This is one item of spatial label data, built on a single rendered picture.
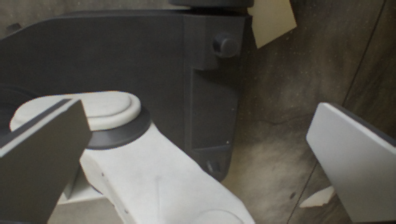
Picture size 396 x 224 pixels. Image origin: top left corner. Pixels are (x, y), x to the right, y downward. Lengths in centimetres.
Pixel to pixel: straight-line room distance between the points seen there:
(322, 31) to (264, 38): 23
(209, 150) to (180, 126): 11
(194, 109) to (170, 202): 31
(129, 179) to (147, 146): 7
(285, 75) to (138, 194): 68
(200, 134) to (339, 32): 63
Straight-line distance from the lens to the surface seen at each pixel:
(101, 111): 35
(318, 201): 161
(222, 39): 40
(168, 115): 52
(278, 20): 73
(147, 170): 30
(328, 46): 89
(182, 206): 22
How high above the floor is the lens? 61
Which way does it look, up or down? 56 degrees down
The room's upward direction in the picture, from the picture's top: 157 degrees clockwise
